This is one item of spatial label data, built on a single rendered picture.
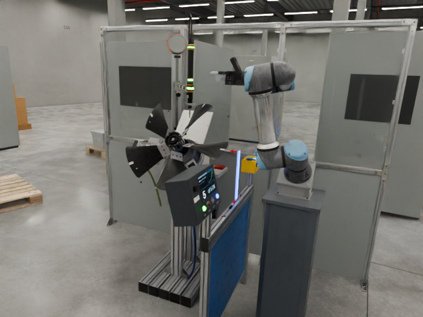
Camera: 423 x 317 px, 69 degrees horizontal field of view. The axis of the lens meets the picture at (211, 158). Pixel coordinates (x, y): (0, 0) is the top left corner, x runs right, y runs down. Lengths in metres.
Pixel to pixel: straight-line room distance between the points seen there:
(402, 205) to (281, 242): 2.88
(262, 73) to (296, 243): 0.92
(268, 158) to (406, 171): 2.97
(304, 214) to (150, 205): 1.94
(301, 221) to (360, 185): 1.02
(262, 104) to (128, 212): 2.31
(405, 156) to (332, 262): 1.90
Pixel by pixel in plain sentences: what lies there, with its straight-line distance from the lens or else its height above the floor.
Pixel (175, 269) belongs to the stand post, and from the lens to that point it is 2.63.
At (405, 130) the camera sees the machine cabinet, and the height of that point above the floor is 1.10.
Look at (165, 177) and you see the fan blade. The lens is 1.97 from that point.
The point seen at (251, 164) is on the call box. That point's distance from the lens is 2.18.
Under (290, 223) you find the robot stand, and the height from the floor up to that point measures 0.88.
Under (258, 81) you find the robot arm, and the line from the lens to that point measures 1.51.
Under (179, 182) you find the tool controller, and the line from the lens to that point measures 1.19.
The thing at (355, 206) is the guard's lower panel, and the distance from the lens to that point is 2.72.
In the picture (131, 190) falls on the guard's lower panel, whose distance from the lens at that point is 3.37.
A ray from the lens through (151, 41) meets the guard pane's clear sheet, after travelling 3.02.
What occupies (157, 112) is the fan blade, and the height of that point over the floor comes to 1.37.
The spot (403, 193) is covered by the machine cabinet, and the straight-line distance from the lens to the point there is 4.46.
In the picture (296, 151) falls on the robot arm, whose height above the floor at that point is 1.29.
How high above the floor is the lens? 1.64
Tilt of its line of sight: 15 degrees down
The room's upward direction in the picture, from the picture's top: 2 degrees clockwise
